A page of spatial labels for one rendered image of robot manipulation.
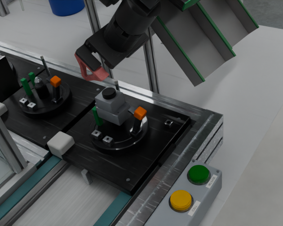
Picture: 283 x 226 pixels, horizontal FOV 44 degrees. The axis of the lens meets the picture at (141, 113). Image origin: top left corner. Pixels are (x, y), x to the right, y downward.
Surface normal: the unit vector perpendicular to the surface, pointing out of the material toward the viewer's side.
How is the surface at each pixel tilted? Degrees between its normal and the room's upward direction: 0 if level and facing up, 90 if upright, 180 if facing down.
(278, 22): 0
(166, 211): 0
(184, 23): 45
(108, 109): 90
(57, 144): 0
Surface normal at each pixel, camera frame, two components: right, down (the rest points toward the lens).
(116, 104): 0.80, 0.31
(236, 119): -0.15, -0.73
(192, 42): 0.39, -0.23
